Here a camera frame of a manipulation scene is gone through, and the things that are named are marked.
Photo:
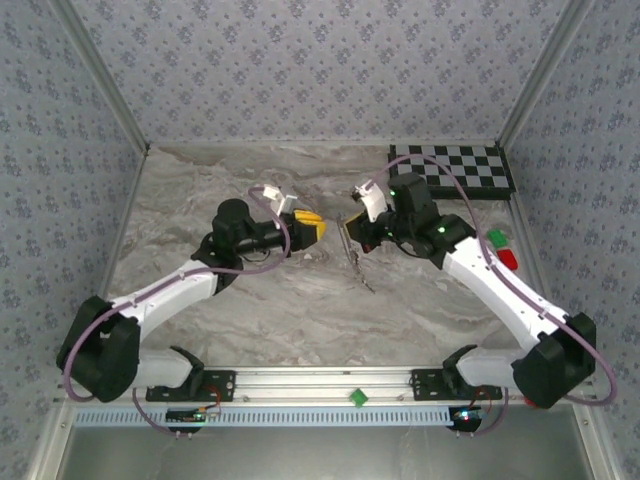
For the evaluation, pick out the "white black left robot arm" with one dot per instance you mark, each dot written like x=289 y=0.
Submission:
x=160 y=295

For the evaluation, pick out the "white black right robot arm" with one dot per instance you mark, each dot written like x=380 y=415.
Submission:
x=500 y=295

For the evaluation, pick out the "green toy brick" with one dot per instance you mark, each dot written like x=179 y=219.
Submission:
x=498 y=238

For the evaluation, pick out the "black grey chessboard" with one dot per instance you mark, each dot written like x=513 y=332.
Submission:
x=475 y=165

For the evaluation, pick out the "red rounded toy brick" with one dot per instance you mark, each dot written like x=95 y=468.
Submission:
x=508 y=260

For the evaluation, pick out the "small green block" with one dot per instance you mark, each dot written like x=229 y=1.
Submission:
x=359 y=397

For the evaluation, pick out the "small circuit board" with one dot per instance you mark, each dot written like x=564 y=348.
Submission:
x=185 y=415
x=467 y=415

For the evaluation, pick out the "red square toy brick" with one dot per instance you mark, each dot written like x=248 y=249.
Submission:
x=530 y=401

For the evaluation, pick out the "steel front panel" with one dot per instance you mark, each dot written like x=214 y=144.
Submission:
x=325 y=455

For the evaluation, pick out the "aluminium back rail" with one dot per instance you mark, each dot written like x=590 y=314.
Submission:
x=300 y=144

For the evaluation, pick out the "aluminium side rail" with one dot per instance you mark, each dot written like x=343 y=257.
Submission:
x=123 y=225
x=525 y=230

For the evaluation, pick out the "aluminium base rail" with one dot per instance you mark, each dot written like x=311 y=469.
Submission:
x=310 y=382

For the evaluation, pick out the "aluminium corner post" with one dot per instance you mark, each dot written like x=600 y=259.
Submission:
x=104 y=75
x=541 y=75

